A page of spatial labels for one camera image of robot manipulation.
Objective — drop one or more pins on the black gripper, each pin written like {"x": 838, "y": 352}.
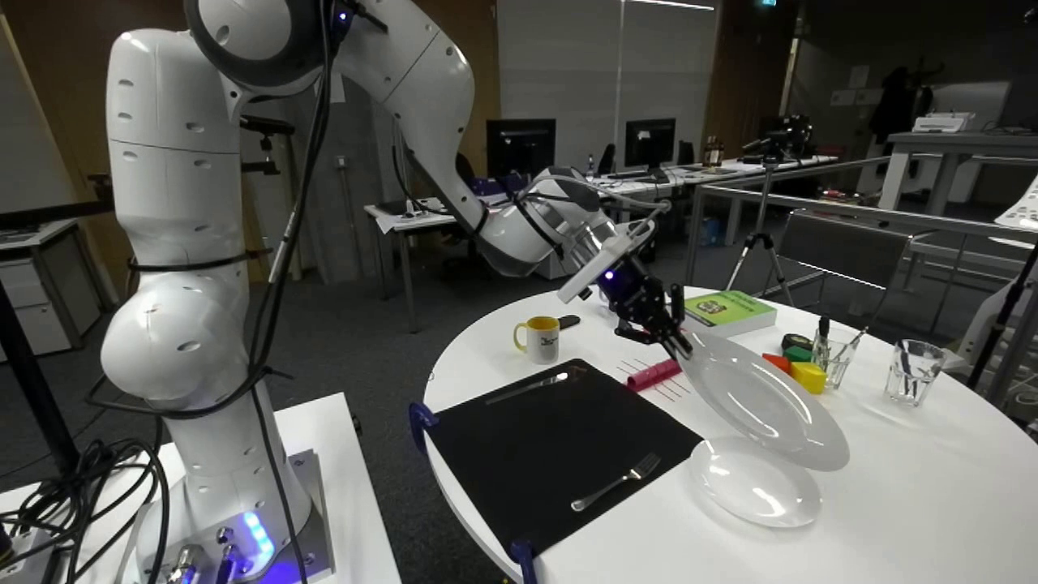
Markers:
{"x": 640, "y": 297}

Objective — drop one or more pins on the white round plate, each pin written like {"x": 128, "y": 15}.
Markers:
{"x": 768, "y": 400}
{"x": 758, "y": 497}

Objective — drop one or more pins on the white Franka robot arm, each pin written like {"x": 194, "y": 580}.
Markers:
{"x": 173, "y": 163}

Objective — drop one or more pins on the black placemat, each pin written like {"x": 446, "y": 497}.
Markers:
{"x": 541, "y": 457}

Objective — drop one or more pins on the red marker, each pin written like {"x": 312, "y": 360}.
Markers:
{"x": 652, "y": 376}

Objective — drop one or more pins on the green book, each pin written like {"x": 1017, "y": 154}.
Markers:
{"x": 732, "y": 310}

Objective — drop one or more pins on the black oval remote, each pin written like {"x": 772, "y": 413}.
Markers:
{"x": 568, "y": 324}

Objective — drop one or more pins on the red cup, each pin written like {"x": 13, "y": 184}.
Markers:
{"x": 778, "y": 362}

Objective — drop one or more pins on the yellow mug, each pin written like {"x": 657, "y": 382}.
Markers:
{"x": 541, "y": 338}

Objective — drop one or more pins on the silver knife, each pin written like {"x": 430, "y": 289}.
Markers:
{"x": 526, "y": 389}

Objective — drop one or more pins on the yellow block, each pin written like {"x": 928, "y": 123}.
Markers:
{"x": 808, "y": 377}

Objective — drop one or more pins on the silver fork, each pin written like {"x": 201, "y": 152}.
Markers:
{"x": 619, "y": 485}

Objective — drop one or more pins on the long office desk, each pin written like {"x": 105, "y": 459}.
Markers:
{"x": 716, "y": 173}

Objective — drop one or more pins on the clear glass holding pens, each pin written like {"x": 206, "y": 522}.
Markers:
{"x": 838, "y": 362}

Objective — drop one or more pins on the black computer monitor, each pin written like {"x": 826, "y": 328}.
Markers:
{"x": 651, "y": 140}
{"x": 524, "y": 148}

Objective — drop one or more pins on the grey office chair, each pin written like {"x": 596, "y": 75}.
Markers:
{"x": 846, "y": 249}

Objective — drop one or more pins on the clear glass tumbler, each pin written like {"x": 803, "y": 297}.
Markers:
{"x": 912, "y": 377}

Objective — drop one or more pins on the blue plastic clamp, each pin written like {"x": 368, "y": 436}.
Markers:
{"x": 524, "y": 561}
{"x": 419, "y": 419}

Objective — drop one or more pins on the white cluttered desk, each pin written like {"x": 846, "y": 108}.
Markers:
{"x": 951, "y": 144}

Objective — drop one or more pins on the white robot mounting table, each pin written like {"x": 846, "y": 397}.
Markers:
{"x": 335, "y": 457}

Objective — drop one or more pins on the grey drawer cabinet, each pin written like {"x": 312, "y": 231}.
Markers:
{"x": 44, "y": 304}

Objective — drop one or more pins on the black stand pole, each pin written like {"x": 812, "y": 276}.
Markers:
{"x": 26, "y": 368}

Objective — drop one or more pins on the silver wrist camera bar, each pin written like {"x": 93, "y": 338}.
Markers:
{"x": 606, "y": 261}

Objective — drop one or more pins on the round white pedestal table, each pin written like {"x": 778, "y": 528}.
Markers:
{"x": 920, "y": 497}

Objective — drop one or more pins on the robot base plate blue lights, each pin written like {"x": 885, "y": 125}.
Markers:
{"x": 304, "y": 507}

